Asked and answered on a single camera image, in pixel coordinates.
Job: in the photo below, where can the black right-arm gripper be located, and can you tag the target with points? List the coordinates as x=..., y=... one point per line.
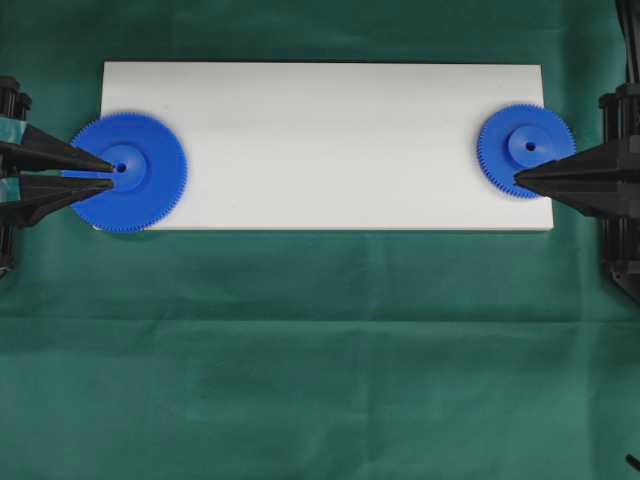
x=617, y=158

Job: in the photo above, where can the small blue gear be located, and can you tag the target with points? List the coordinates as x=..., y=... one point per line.
x=520, y=137

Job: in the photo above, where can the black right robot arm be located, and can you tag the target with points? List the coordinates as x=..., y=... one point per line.
x=628, y=16

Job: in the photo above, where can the green cloth table cover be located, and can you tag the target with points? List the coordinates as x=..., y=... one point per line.
x=347, y=355

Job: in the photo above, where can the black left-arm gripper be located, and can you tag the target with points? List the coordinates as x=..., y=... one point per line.
x=27, y=148

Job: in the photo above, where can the white rectangular board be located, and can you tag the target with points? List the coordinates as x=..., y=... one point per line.
x=331, y=146

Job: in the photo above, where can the large blue gear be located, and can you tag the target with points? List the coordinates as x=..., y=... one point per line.
x=150, y=172

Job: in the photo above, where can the black cable tip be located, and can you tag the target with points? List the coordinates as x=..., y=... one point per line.
x=633, y=461

